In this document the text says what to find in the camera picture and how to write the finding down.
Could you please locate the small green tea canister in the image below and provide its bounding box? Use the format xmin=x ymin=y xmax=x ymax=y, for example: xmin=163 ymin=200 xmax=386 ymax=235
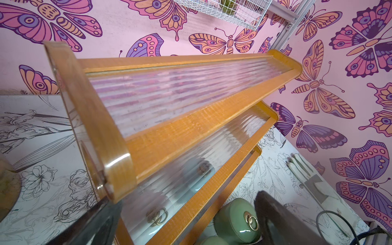
xmin=213 ymin=198 xmax=261 ymax=245

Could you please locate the blue canister bottom shelf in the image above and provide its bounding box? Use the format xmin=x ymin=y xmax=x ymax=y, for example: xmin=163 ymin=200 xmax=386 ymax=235
xmin=173 ymin=158 xmax=216 ymax=204

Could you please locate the wooden three-tier shelf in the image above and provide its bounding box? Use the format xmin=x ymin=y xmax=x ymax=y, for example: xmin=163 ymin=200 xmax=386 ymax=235
xmin=45 ymin=42 xmax=303 ymax=245

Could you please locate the white canister bottom shelf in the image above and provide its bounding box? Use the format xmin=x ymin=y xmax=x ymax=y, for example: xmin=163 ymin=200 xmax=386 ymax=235
xmin=121 ymin=191 xmax=170 ymax=245

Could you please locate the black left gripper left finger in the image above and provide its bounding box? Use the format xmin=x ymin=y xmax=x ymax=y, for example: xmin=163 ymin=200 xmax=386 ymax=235
xmin=48 ymin=197 xmax=123 ymax=245

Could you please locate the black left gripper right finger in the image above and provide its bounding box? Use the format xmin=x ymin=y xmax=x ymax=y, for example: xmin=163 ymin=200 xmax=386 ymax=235
xmin=254 ymin=191 xmax=328 ymax=245

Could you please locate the white wire basket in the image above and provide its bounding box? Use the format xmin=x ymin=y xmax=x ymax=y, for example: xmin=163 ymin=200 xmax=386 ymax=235
xmin=176 ymin=0 xmax=273 ymax=30

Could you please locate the white grey work glove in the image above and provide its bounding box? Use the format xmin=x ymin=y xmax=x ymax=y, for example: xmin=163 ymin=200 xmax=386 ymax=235
xmin=287 ymin=153 xmax=339 ymax=205

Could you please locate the clear vase with plants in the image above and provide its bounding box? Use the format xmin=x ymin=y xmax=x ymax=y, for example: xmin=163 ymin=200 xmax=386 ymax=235
xmin=1 ymin=153 xmax=21 ymax=222

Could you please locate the small plant in basket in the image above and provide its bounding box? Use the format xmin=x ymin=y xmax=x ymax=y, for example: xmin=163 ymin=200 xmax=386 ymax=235
xmin=219 ymin=0 xmax=237 ymax=16

